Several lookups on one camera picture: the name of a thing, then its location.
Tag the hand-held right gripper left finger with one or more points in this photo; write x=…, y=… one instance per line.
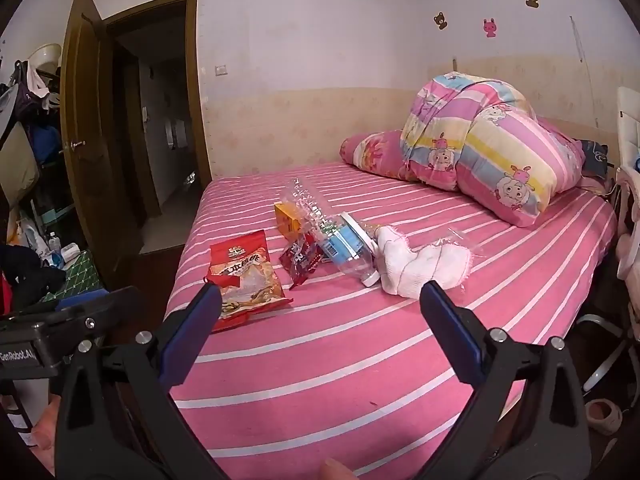
x=195, y=332

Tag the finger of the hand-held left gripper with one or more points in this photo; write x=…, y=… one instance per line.
x=117, y=305

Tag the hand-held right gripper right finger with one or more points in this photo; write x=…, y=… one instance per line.
x=452, y=332

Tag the white fuzzy sock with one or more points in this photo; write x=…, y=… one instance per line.
x=442, y=265
x=397, y=265

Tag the red snack packet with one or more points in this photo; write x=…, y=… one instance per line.
x=245, y=272

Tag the clear plastic bag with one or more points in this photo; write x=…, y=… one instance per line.
x=462, y=236

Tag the dark red candy wrapper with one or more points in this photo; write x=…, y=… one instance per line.
x=300, y=260

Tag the clear plastic packaging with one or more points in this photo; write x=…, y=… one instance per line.
x=310, y=205

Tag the person's left hand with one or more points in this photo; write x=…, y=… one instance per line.
x=44, y=432

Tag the person's right hand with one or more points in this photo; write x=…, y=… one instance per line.
x=336, y=471

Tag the green quilted cloth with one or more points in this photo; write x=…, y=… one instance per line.
x=75, y=272

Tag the black cloth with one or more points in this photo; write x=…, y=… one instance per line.
x=25, y=270

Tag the clear plastic bottle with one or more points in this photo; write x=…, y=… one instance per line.
x=54, y=247

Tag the pink striped bed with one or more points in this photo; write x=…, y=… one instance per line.
x=350, y=360

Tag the orange plastic block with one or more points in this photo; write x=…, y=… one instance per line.
x=287, y=217

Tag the brown tape roll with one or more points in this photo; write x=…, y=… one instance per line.
x=595, y=417

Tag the beige bag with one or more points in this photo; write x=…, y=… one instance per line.
x=20, y=160

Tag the brown wooden door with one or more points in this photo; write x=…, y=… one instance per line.
x=85, y=110

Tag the pink flowered pillow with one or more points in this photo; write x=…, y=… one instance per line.
x=370, y=152

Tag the folded cartoon print quilt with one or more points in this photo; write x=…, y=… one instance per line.
x=500, y=135

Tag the dark blue cloth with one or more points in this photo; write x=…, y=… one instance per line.
x=594, y=156

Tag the hanging clothes pile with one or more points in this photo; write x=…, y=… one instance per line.
x=22, y=95

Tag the white plastic basin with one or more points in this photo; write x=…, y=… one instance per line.
x=45, y=55

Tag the white baby chair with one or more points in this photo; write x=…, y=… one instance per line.
x=627, y=115

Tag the brown door frame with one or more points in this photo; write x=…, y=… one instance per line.
x=195, y=85

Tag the white light switch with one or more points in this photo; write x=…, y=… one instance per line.
x=220, y=69

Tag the pink rabbit wall sticker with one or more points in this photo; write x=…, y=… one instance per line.
x=491, y=28

